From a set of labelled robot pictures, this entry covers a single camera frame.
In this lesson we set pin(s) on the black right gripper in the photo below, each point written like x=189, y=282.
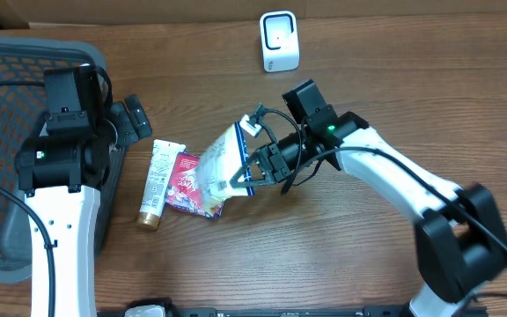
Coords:
x=275, y=169

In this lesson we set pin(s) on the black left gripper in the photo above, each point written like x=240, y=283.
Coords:
x=135, y=127

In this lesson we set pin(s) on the white gold-capped tube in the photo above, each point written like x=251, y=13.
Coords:
x=164, y=154

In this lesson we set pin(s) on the white yellow snack bag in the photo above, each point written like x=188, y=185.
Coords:
x=217, y=165

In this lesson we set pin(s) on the grey plastic basket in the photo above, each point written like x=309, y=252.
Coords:
x=23, y=62

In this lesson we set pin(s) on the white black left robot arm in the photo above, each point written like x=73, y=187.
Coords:
x=62, y=170

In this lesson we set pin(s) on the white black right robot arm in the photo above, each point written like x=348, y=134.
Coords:
x=460, y=237

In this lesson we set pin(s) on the red purple snack packet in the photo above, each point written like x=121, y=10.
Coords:
x=182, y=191

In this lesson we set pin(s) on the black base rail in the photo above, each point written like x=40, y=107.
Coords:
x=171, y=310

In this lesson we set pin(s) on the white barcode scanner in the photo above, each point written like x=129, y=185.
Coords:
x=279, y=41

